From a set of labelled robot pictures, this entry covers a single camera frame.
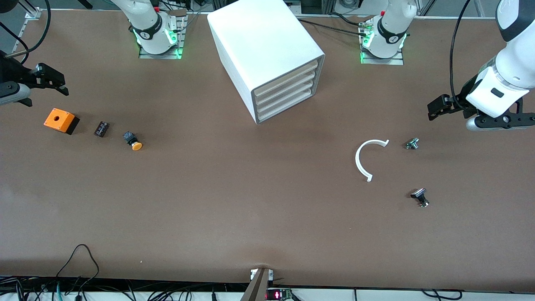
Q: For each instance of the brown wooden brace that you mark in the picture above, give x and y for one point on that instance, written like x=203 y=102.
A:
x=257 y=288

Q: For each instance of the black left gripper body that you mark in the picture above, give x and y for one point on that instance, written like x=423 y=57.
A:
x=465 y=95

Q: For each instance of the small dark terminal block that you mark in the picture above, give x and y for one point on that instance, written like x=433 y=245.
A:
x=102 y=128

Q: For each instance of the white plastic drawer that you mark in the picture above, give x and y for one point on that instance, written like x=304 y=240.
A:
x=288 y=96
x=288 y=79
x=288 y=88
x=288 y=105

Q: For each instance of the black flat-head push button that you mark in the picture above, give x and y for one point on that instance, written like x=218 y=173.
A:
x=419 y=194

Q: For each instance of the orange box with hole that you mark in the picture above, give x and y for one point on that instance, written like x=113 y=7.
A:
x=58 y=119

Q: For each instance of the aluminium frame profile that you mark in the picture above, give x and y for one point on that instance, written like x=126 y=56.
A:
x=33 y=14

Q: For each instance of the orange push button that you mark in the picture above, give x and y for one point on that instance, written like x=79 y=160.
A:
x=136 y=145

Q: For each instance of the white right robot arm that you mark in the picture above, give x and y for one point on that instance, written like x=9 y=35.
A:
x=148 y=25

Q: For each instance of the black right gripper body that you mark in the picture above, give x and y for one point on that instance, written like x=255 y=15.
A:
x=12 y=72

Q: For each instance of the small silver metal fitting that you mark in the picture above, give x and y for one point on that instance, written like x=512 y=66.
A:
x=412 y=144

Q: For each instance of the circuit board with red light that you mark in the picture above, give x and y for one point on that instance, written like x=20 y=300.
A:
x=278 y=295

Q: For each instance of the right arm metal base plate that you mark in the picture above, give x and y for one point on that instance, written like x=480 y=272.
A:
x=179 y=42

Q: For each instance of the small white mount bracket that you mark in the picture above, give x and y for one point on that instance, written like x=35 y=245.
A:
x=253 y=274

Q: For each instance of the white drawer cabinet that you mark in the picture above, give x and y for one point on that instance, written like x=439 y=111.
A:
x=259 y=42

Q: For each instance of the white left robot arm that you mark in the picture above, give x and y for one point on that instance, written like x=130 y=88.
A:
x=391 y=29

